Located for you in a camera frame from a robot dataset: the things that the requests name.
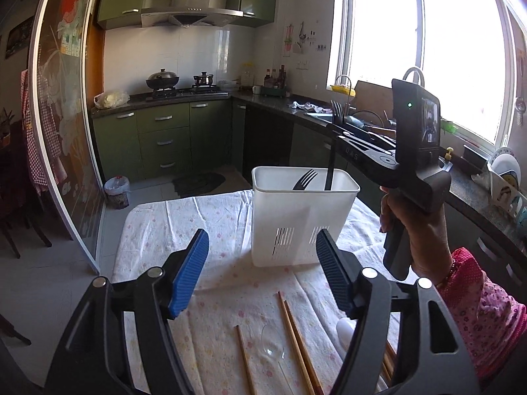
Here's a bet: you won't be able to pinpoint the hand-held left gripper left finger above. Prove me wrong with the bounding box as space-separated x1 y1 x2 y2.
43 228 210 395

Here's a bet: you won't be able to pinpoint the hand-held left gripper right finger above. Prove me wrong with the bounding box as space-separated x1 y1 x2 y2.
316 229 482 395

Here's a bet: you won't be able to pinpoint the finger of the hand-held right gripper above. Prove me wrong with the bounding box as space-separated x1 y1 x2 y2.
332 128 397 169
344 115 397 145

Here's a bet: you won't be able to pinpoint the black plastic fork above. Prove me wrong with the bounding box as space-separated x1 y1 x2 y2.
292 169 319 192
324 100 345 192

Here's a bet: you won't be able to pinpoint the white plastic utensil holder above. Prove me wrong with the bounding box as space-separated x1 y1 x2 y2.
251 166 360 268

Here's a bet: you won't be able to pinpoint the white spoon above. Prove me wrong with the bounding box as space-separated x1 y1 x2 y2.
335 319 357 353

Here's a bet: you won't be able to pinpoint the clear plastic spoon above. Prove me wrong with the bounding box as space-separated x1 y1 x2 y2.
261 323 295 395

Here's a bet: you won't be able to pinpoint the person's right forearm pink sleeve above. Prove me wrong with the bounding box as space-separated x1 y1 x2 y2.
434 247 527 384

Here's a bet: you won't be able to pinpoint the person's right hand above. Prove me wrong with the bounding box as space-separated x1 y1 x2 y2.
379 186 454 288

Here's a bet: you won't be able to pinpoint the dark pan in sink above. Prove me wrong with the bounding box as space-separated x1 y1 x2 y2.
344 110 397 136

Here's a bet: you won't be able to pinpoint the wooden cutting board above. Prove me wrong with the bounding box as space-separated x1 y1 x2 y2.
353 80 396 121

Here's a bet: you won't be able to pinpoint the white floral tablecloth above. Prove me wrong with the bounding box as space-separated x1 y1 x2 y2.
112 189 412 395

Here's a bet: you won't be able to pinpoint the yellow basket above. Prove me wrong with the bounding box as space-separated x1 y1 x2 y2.
330 75 357 93

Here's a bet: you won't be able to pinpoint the steel faucet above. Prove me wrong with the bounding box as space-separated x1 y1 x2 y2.
401 66 426 88

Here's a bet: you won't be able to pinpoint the grey dish cloth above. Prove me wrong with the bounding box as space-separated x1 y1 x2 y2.
288 100 331 115

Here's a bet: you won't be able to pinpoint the window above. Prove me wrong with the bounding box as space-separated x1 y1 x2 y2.
328 0 520 155

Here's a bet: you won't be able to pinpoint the dark floor mat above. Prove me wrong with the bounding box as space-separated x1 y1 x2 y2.
172 171 227 199

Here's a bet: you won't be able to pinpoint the white plate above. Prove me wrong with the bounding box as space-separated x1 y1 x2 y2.
491 154 522 184

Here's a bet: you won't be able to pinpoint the group of sauce bottles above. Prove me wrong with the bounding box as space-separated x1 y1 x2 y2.
263 65 290 96

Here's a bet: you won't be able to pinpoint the trash bin with liner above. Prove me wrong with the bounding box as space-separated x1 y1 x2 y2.
104 175 131 210

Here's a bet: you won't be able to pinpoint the white dish rack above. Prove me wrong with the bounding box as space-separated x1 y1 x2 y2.
486 148 527 224

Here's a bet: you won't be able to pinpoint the green base cabinets with drawers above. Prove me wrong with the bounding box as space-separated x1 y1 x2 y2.
91 99 248 182

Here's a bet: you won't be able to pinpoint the gas stove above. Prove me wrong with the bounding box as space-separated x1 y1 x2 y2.
150 85 230 100

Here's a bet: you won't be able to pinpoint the wooden dining chair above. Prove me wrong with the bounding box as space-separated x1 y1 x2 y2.
0 107 52 260

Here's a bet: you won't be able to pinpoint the glass sliding door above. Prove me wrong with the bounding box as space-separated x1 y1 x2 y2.
25 0 108 274

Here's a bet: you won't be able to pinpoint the white plastic bag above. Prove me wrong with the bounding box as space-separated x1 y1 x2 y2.
94 91 131 110

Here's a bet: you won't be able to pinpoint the black wok with lid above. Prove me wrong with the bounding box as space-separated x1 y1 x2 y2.
146 68 181 91

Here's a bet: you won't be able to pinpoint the red checked apron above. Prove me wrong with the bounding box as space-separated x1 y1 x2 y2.
20 68 58 197

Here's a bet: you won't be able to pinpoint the steel range hood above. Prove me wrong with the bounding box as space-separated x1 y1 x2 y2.
141 0 244 29

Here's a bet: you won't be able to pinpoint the wall stickers and hooks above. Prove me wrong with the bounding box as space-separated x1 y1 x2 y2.
283 20 330 57

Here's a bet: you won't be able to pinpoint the dark wall picture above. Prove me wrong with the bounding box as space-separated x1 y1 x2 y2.
5 15 36 59

